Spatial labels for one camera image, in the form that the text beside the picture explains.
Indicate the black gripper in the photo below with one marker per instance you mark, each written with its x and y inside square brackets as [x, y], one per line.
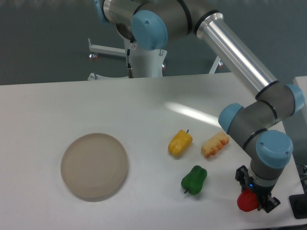
[260, 187]

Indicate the yellow toy pepper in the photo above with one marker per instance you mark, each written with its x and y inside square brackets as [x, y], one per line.
[179, 143]

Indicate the black device at edge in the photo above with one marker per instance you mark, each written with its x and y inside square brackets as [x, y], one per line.
[299, 205]

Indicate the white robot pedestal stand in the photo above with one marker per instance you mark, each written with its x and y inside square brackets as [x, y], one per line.
[140, 63]

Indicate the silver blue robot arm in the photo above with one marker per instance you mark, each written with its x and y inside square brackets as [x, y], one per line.
[148, 25]

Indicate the beige round plate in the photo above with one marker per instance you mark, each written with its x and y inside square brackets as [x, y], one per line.
[94, 166]

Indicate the red toy pepper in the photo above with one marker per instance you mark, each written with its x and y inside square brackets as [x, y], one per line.
[247, 201]

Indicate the green toy pepper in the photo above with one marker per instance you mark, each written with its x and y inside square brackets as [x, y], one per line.
[192, 183]

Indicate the white side table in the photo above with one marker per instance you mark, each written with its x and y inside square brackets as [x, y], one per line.
[301, 82]

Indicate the orange toy bread piece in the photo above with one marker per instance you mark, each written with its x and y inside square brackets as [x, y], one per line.
[214, 144]

